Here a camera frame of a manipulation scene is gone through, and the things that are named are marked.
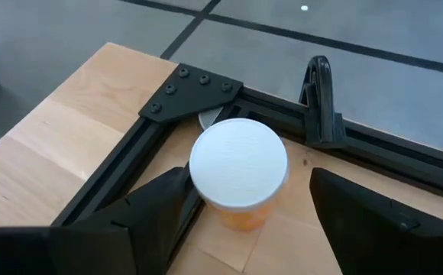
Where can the large orange pill bottle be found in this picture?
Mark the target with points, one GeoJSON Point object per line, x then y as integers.
{"type": "Point", "coordinates": [238, 164]}

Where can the black plastic arch bracket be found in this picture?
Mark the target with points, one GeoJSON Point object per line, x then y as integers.
{"type": "Point", "coordinates": [321, 114]}

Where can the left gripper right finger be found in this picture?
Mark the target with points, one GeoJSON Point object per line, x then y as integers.
{"type": "Point", "coordinates": [378, 237]}

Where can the black aluminium table frame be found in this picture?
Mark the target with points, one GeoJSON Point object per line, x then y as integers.
{"type": "Point", "coordinates": [191, 95]}

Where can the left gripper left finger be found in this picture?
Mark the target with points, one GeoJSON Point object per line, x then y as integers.
{"type": "Point", "coordinates": [149, 214]}

